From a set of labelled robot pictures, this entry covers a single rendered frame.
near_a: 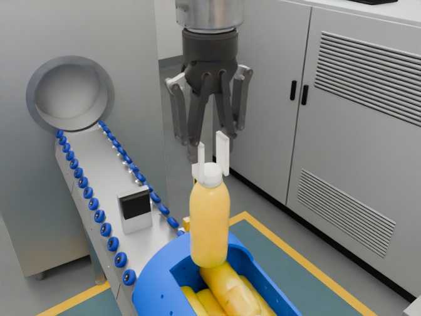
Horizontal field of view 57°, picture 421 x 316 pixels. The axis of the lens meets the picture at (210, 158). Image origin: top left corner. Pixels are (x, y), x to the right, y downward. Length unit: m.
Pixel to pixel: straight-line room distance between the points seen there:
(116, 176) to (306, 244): 1.48
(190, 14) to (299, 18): 1.81
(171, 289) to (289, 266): 1.76
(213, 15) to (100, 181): 1.19
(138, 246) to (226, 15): 0.92
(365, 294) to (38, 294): 1.86
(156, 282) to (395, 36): 1.53
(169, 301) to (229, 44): 0.49
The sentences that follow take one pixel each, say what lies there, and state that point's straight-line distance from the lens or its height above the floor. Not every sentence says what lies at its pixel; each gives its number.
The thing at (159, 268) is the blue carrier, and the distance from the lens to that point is 0.83.
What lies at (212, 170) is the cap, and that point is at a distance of 0.62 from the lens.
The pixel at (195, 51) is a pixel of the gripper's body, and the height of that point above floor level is 1.67.
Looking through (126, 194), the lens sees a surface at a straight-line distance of 1.23.
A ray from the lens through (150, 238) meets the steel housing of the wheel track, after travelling 1.30.
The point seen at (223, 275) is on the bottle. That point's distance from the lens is 0.88.
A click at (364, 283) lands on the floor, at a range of 2.54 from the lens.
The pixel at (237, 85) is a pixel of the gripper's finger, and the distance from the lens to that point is 0.59.
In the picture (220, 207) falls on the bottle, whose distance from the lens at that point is 0.64.
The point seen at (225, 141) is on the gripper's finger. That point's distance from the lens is 0.60.
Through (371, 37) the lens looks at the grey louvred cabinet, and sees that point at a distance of 2.03.
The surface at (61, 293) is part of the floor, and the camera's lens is 2.48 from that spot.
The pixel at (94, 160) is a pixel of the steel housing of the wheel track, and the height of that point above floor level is 0.93.
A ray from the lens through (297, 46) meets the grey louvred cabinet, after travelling 2.32.
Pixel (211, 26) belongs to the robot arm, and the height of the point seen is 1.70.
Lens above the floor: 1.81
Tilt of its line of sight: 32 degrees down
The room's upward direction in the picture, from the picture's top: straight up
